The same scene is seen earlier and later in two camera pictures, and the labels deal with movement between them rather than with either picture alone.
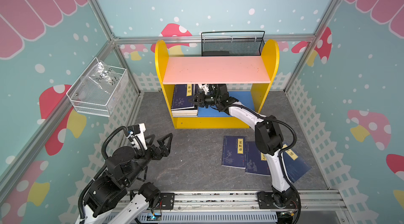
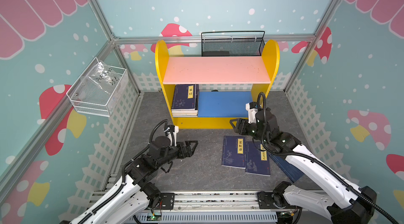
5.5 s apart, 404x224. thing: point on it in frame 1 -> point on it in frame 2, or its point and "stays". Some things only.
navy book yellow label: [182, 93] stays
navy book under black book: [256, 162] stays
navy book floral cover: [233, 151] stays
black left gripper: [164, 151] -> [189, 152]
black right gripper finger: [197, 103] -> [236, 129]
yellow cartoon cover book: [184, 114] stays
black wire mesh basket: [232, 43] stays
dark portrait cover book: [194, 111] stays
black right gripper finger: [198, 97] -> [232, 124]
